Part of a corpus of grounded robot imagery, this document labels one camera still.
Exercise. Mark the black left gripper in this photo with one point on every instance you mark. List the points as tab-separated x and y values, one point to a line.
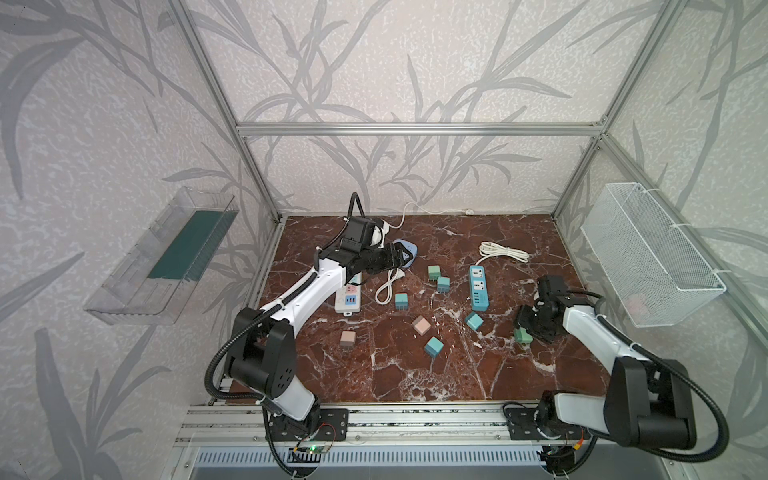
390	258

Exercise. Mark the teal blue power strip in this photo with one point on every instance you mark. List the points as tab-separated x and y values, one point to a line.
478	288

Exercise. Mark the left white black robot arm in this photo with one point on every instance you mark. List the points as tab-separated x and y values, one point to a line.
259	361

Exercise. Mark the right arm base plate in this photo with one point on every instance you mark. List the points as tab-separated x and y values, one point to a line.
527	422

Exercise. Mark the white multicolour power strip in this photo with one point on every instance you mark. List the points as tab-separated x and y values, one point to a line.
348	300

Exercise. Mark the light blue square socket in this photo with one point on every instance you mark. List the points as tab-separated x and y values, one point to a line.
405	249

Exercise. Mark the clear plastic wall tray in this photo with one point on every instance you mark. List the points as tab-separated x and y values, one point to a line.
156	279

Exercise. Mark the white wire mesh basket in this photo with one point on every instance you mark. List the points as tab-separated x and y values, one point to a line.
659	276

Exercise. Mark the teal cube charger left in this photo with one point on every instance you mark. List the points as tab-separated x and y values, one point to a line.
401	301

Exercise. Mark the teal cube charger right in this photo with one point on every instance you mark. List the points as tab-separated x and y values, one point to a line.
474	321

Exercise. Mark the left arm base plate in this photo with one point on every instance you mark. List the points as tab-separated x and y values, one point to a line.
326	424

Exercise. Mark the teal cube charger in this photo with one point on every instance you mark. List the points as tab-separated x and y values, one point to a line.
474	321
401	301
443	284
434	347

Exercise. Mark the teal cube charger front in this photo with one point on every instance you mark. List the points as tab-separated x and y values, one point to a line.
434	347

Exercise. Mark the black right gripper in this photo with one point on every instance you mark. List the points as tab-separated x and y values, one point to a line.
531	318

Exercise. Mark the light green cube charger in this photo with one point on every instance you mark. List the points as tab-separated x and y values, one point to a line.
434	272

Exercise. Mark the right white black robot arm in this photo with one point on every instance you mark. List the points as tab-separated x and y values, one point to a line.
650	403

